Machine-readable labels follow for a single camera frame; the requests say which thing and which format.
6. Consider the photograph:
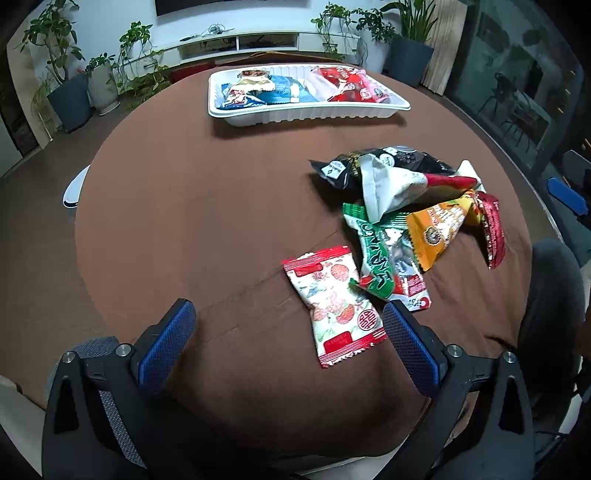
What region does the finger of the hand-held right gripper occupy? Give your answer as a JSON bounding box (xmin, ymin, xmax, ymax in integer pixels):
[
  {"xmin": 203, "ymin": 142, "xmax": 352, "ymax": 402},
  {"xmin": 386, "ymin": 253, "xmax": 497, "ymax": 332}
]
[{"xmin": 546, "ymin": 167, "xmax": 591, "ymax": 215}]

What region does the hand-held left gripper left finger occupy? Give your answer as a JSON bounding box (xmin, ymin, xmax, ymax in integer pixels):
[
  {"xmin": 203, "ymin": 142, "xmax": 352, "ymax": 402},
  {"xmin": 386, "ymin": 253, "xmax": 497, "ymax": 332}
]
[{"xmin": 41, "ymin": 298, "xmax": 204, "ymax": 480}]

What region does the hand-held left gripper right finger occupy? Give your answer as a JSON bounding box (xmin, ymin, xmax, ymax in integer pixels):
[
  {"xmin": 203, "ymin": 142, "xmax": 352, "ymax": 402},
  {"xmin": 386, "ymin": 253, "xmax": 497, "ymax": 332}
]
[{"xmin": 379, "ymin": 301, "xmax": 539, "ymax": 480}]

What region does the dark red snack packet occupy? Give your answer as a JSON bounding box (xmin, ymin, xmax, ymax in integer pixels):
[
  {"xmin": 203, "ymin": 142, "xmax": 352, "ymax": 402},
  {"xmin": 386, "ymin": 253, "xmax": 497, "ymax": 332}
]
[{"xmin": 475, "ymin": 191, "xmax": 507, "ymax": 270}]

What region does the red and white snack packet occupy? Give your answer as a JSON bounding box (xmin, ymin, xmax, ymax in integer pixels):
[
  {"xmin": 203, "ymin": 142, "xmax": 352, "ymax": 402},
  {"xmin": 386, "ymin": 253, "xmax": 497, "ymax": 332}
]
[{"xmin": 282, "ymin": 245, "xmax": 389, "ymax": 369}]

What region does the green snack packet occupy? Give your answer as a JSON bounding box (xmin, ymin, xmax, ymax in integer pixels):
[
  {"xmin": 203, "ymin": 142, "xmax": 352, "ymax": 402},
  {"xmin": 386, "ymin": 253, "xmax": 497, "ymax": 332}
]
[{"xmin": 342, "ymin": 202, "xmax": 433, "ymax": 313}]

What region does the plain white snack packet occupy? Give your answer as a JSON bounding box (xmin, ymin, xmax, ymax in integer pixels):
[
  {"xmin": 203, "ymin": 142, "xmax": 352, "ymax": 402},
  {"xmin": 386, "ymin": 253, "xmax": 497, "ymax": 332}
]
[{"xmin": 455, "ymin": 160, "xmax": 488, "ymax": 191}]

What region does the orange snack packet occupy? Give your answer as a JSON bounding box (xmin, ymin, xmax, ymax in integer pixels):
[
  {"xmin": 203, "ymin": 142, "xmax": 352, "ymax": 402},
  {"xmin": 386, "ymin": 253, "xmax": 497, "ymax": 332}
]
[{"xmin": 406, "ymin": 194, "xmax": 482, "ymax": 272}]

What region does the white red-tipped snack packet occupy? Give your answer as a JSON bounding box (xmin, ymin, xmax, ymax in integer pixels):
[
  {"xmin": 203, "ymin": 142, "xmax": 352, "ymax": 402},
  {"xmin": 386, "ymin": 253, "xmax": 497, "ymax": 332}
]
[{"xmin": 359, "ymin": 154, "xmax": 479, "ymax": 220}]

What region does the black snack packet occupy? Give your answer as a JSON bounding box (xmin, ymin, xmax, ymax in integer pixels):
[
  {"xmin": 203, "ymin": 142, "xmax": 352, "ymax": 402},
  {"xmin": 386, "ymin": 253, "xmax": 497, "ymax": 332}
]
[{"xmin": 309, "ymin": 146, "xmax": 457, "ymax": 195}]

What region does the pink snack packet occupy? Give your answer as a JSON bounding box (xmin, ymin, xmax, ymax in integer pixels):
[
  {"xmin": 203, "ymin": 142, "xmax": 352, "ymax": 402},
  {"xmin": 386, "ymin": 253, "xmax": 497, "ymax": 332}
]
[{"xmin": 359, "ymin": 73, "xmax": 390, "ymax": 104}]

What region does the white plastic tray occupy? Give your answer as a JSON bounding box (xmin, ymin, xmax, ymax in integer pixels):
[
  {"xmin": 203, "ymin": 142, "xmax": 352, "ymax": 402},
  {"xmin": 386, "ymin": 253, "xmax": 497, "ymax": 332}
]
[{"xmin": 207, "ymin": 65, "xmax": 411, "ymax": 128}]

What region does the red chocolate snack packet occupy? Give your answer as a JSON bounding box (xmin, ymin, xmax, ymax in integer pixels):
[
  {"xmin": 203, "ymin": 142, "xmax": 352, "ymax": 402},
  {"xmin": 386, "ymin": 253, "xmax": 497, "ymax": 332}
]
[{"xmin": 312, "ymin": 66, "xmax": 371, "ymax": 102}]

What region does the blue cartoon snack packet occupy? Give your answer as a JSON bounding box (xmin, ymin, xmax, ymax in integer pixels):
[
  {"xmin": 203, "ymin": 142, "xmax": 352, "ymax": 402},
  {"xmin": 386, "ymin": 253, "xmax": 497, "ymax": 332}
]
[{"xmin": 216, "ymin": 82, "xmax": 273, "ymax": 110}]

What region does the light blue snack packet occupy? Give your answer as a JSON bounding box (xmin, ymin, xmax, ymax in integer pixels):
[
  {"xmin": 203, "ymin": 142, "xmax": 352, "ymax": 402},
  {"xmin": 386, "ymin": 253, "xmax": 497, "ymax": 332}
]
[{"xmin": 267, "ymin": 75, "xmax": 320, "ymax": 104}]

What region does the glass sliding door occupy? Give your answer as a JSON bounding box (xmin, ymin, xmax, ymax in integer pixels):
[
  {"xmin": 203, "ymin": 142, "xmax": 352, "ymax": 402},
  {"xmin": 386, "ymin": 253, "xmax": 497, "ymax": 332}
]
[{"xmin": 442, "ymin": 0, "xmax": 591, "ymax": 172}]

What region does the round brown covered table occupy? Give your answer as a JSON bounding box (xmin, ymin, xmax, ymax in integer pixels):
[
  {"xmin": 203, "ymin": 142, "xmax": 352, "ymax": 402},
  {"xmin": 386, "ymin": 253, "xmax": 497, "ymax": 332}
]
[{"xmin": 74, "ymin": 50, "xmax": 535, "ymax": 472}]

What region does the white seat edge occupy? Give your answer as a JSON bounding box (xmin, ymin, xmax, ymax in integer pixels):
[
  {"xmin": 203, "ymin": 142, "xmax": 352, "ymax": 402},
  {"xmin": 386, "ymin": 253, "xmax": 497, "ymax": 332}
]
[{"xmin": 0, "ymin": 373, "xmax": 48, "ymax": 464}]

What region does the white round bin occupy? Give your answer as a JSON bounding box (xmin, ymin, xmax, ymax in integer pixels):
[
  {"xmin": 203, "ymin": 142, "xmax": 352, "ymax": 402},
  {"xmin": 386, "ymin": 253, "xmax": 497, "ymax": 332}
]
[{"xmin": 63, "ymin": 165, "xmax": 92, "ymax": 210}]

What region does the beige curtain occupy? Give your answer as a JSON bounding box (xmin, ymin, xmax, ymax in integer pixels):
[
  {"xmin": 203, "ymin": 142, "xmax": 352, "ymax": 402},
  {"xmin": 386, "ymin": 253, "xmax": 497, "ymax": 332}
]
[{"xmin": 421, "ymin": 0, "xmax": 468, "ymax": 96}]

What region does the broad-leaf plant in blue pot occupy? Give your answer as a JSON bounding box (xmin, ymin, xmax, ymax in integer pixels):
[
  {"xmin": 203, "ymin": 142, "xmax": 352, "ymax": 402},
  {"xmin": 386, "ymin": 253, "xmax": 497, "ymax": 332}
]
[{"xmin": 380, "ymin": 0, "xmax": 440, "ymax": 87}]

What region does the leafy plant in white pot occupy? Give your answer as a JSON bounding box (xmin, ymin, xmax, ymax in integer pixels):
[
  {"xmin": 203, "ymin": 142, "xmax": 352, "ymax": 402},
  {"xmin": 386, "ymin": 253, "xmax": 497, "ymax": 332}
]
[{"xmin": 355, "ymin": 6, "xmax": 396, "ymax": 73}]

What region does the potted tree in blue pot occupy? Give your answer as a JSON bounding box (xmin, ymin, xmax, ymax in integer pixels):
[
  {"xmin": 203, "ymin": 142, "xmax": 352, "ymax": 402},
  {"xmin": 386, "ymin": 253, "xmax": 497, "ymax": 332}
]
[{"xmin": 20, "ymin": 0, "xmax": 92, "ymax": 133}]

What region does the plant in white ribbed pot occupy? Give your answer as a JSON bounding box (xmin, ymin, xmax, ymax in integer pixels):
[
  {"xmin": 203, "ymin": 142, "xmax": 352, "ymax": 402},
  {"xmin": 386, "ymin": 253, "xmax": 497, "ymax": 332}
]
[{"xmin": 85, "ymin": 54, "xmax": 122, "ymax": 116}]

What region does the red storage box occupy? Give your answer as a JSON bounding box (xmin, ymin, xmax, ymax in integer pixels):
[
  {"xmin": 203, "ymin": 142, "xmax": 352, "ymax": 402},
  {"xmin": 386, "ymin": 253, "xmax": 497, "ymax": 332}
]
[{"xmin": 170, "ymin": 63, "xmax": 216, "ymax": 85}]

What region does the trailing pothos plant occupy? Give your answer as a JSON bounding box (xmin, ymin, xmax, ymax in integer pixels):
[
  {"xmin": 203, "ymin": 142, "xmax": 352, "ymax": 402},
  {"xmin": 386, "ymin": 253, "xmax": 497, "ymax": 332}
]
[{"xmin": 113, "ymin": 20, "xmax": 172, "ymax": 99}]

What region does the trailing vine plant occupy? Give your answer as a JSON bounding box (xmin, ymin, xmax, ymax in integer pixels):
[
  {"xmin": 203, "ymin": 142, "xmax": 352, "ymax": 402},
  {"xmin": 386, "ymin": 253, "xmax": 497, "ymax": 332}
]
[{"xmin": 311, "ymin": 2, "xmax": 357, "ymax": 62}]

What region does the white television console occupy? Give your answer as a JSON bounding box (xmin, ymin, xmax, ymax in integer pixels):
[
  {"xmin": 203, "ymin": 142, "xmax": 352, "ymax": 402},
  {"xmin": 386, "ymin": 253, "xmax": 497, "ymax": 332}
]
[{"xmin": 159, "ymin": 30, "xmax": 366, "ymax": 64}]

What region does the tangle of cables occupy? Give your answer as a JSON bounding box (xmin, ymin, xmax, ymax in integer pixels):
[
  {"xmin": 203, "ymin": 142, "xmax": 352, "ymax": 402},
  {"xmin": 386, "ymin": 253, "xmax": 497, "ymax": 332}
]
[{"xmin": 179, "ymin": 24, "xmax": 237, "ymax": 43}]

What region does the wall television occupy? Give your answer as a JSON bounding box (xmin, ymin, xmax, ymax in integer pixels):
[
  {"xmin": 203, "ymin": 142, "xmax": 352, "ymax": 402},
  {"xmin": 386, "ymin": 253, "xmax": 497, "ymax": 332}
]
[{"xmin": 154, "ymin": 0, "xmax": 310, "ymax": 17}]

